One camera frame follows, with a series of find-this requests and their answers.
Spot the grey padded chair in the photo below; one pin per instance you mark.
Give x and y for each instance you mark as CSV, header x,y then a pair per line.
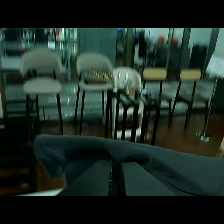
x,y
95,63
41,61

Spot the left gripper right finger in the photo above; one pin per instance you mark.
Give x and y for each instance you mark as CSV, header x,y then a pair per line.
x,y
140,181

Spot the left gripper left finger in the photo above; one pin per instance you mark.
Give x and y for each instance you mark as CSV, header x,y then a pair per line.
x,y
91,180

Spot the wooden seat stool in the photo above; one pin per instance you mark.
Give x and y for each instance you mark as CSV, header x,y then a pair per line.
x,y
190,74
154,74

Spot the grey garment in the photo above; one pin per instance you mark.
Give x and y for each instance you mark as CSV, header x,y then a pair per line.
x,y
176,168

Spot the white plastic chair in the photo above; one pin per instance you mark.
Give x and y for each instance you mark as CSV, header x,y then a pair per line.
x,y
126,78

